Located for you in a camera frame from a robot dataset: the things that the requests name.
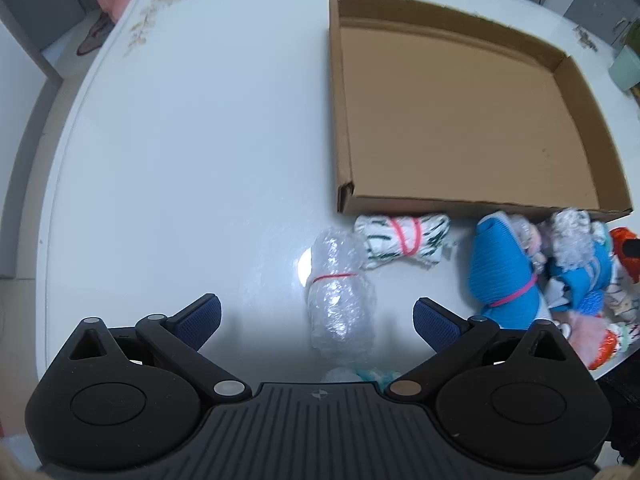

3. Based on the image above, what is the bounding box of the pink fluffy sock bundle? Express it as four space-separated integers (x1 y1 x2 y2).
552 310 608 356

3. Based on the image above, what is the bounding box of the shallow cardboard box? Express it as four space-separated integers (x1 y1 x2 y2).
328 0 635 222

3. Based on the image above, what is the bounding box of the pale green cup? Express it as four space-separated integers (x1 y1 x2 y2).
609 45 640 92

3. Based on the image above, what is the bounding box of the blue white sock bundle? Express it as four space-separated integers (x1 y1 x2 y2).
545 245 616 316

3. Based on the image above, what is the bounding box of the blue sock bundle pink band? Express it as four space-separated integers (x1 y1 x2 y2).
467 211 551 331

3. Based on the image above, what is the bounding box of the person's dark clothing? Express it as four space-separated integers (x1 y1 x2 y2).
597 372 640 463

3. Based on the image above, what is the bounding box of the white printed cloth bundle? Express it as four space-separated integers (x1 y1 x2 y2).
605 280 640 341

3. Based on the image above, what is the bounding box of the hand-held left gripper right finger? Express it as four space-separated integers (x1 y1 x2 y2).
382 297 591 403

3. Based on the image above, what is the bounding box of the white green striped cloth bundle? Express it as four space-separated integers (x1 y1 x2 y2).
354 212 453 271

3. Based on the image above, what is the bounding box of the brown floor mat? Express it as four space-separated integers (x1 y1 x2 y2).
76 10 116 56

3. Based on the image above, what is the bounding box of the white bundle teal pipe cleaner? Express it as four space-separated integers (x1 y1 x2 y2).
320 366 401 391

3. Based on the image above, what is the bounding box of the grey cabinet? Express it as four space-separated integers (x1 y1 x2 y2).
542 0 640 46

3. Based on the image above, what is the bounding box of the bubble wrap bundle red band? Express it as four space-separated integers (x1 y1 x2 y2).
299 227 378 366

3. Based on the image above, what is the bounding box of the clear pink plastic bundle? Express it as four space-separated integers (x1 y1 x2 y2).
510 215 548 273

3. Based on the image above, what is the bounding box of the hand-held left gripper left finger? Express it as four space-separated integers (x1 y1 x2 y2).
45 294 252 401

